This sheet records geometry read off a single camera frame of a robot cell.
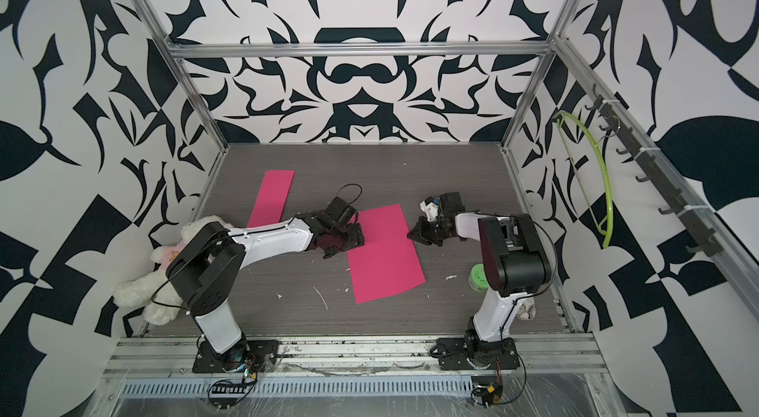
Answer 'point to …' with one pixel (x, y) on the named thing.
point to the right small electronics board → (491, 395)
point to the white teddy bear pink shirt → (159, 294)
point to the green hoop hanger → (610, 227)
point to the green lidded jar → (477, 279)
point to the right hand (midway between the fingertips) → (409, 230)
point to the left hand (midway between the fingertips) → (356, 236)
